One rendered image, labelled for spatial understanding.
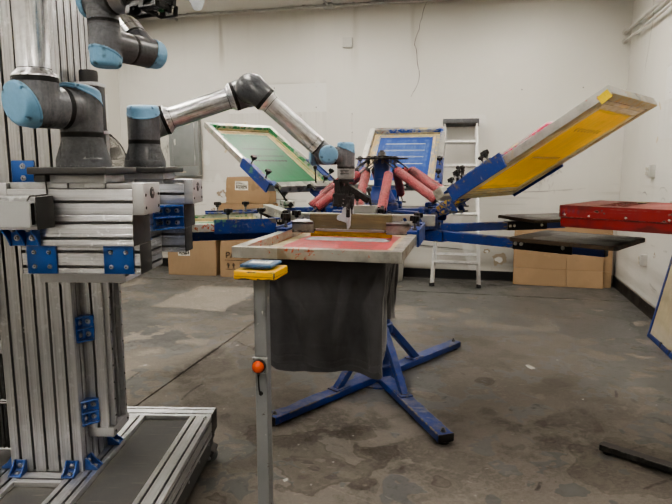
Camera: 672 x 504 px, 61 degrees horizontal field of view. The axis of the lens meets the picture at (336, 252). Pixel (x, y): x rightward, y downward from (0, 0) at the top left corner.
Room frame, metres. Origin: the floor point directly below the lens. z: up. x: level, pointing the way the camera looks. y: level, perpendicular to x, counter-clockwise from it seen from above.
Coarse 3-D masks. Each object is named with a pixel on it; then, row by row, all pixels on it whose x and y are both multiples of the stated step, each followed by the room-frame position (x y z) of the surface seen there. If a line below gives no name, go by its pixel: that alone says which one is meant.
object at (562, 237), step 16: (432, 240) 3.02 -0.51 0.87; (448, 240) 2.96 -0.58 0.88; (464, 240) 2.89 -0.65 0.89; (480, 240) 2.83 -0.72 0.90; (496, 240) 2.77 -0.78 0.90; (512, 240) 2.53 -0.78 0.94; (528, 240) 2.47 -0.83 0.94; (544, 240) 2.43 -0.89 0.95; (560, 240) 2.43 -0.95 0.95; (576, 240) 2.43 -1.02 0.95; (592, 240) 2.43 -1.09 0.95; (608, 240) 2.43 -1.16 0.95; (624, 240) 2.43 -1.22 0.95; (640, 240) 2.45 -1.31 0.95
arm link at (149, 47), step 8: (120, 16) 1.57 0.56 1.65; (128, 16) 1.58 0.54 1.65; (120, 24) 1.57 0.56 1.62; (128, 24) 1.57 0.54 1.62; (136, 24) 1.58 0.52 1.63; (128, 32) 1.56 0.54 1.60; (136, 32) 1.56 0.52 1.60; (144, 32) 1.57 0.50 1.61; (144, 40) 1.54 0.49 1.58; (152, 40) 1.57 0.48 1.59; (144, 48) 1.53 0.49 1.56; (152, 48) 1.55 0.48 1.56; (160, 48) 1.58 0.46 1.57; (144, 56) 1.53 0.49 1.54; (152, 56) 1.56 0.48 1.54; (160, 56) 1.58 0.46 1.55; (136, 64) 1.54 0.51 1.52; (144, 64) 1.56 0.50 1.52; (152, 64) 1.57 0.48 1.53; (160, 64) 1.59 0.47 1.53
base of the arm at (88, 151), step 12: (60, 132) 1.67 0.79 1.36; (72, 132) 1.65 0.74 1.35; (84, 132) 1.65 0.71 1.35; (96, 132) 1.68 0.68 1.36; (60, 144) 1.67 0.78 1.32; (72, 144) 1.64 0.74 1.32; (84, 144) 1.65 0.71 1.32; (96, 144) 1.67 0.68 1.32; (60, 156) 1.67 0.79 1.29; (72, 156) 1.63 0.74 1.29; (84, 156) 1.64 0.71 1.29; (96, 156) 1.67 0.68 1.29; (108, 156) 1.70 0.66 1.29
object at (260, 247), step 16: (256, 240) 2.11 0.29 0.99; (272, 240) 2.24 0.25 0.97; (416, 240) 2.29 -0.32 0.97; (240, 256) 1.94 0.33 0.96; (256, 256) 1.93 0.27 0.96; (272, 256) 1.92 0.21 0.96; (288, 256) 1.90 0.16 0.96; (304, 256) 1.89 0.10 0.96; (320, 256) 1.88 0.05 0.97; (336, 256) 1.87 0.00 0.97; (352, 256) 1.85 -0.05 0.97; (368, 256) 1.84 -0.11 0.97; (384, 256) 1.83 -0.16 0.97; (400, 256) 1.82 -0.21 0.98
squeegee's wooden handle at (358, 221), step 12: (312, 216) 2.49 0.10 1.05; (324, 216) 2.47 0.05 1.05; (336, 216) 2.46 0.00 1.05; (360, 216) 2.44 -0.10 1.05; (372, 216) 2.42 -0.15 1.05; (384, 216) 2.41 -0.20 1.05; (324, 228) 2.47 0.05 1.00; (336, 228) 2.46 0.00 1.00; (360, 228) 2.44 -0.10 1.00; (372, 228) 2.42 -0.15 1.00; (384, 228) 2.41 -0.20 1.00
